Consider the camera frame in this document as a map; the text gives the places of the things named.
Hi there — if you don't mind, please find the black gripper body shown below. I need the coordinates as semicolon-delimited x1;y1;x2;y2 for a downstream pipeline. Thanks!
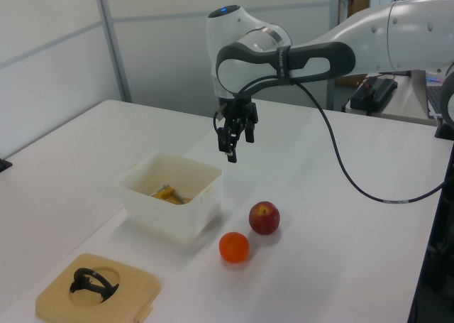
223;94;259;124

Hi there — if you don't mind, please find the red apple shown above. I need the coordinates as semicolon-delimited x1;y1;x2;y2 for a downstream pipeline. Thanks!
248;201;281;236

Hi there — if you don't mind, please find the white plastic container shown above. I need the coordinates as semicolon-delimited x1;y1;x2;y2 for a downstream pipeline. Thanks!
116;151;224;245

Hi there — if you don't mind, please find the orange fruit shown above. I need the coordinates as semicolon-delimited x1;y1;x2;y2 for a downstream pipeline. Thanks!
218;231;250;264

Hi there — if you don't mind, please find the beige container lid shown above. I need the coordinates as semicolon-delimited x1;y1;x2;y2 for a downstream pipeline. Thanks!
34;253;161;323

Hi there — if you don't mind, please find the large yellow C-clamp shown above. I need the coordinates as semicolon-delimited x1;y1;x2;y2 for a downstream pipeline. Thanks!
148;183;185;205

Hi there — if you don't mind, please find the black electronic device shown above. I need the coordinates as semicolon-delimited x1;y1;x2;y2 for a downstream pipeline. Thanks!
349;75;399;116

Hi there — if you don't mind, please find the laptop computer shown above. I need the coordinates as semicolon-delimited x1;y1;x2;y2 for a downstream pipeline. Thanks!
424;70;446;120

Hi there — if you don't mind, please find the black robot stand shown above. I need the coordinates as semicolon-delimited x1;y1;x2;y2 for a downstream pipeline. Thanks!
406;182;454;323

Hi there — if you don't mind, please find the grey partition post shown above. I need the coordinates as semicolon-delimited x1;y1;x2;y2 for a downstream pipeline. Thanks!
325;0;342;111

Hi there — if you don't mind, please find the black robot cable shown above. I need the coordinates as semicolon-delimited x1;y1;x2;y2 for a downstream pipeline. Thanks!
212;75;454;205

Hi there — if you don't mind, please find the black lid handle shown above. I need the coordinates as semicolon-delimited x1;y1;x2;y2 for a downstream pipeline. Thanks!
69;267;120;305

